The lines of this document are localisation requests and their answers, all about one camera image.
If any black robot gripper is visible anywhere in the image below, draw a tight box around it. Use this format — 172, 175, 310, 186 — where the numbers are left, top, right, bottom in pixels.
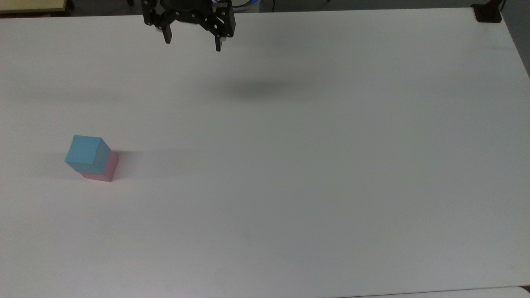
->
142, 0, 236, 53

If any blue cube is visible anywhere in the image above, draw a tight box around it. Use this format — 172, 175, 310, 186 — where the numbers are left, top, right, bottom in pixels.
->
65, 135, 112, 175

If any pink cube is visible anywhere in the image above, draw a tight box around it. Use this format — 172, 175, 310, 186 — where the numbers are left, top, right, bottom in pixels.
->
79, 151, 120, 183

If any yellow wooden table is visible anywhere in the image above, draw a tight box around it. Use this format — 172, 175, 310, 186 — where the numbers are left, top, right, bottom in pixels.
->
0, 0, 67, 15

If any black table clamp mount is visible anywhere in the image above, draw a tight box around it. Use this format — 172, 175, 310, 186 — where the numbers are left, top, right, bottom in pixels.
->
471, 0, 506, 23

